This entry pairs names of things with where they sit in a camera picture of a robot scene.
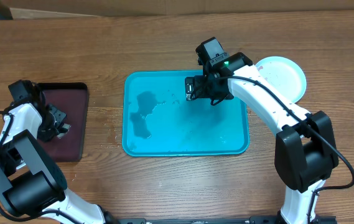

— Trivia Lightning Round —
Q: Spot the light blue plate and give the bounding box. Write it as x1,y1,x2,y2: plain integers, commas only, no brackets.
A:
256,56,307,103

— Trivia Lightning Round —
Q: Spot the green and white sponge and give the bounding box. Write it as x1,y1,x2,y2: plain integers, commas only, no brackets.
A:
57,123,70,139

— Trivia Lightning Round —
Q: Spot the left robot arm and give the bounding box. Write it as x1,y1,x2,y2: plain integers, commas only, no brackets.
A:
0,80,119,223

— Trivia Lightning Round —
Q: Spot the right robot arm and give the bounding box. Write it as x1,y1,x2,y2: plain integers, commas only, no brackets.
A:
185,37,338,223

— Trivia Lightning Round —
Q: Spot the black tray with brown water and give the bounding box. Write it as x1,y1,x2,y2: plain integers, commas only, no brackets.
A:
38,82,89,162

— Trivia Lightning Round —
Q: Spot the teal plastic serving tray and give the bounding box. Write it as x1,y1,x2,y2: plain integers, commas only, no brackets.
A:
122,70,249,157

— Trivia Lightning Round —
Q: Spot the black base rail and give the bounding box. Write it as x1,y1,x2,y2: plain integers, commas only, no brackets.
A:
60,215,338,224

